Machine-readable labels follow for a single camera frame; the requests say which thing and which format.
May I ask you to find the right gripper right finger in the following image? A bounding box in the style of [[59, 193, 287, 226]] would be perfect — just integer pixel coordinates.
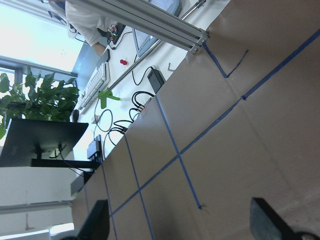
[[249, 197, 304, 240]]

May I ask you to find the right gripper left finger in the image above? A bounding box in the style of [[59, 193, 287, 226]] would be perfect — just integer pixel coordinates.
[[75, 199, 110, 240]]

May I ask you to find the black computer monitor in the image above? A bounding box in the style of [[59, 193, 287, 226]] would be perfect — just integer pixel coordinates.
[[0, 118, 100, 169]]

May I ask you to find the green potted plant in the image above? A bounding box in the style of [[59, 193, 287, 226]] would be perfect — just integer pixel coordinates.
[[0, 68, 80, 138]]

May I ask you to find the white keyboard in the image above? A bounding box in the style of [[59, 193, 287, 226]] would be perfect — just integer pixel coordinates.
[[76, 62, 111, 114]]

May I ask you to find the black power adapter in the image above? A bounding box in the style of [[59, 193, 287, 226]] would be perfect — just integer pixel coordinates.
[[147, 68, 165, 94]]

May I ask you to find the red emergency button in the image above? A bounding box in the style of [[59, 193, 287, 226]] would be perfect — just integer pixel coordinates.
[[119, 59, 128, 66]]

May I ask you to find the teach pendant tablet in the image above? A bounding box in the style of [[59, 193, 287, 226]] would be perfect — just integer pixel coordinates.
[[131, 0, 182, 58]]

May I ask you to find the seated person white shirt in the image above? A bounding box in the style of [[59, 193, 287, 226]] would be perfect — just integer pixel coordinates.
[[47, 0, 118, 56]]

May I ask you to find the aluminium frame post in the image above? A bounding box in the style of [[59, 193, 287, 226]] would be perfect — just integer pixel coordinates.
[[39, 0, 211, 55]]

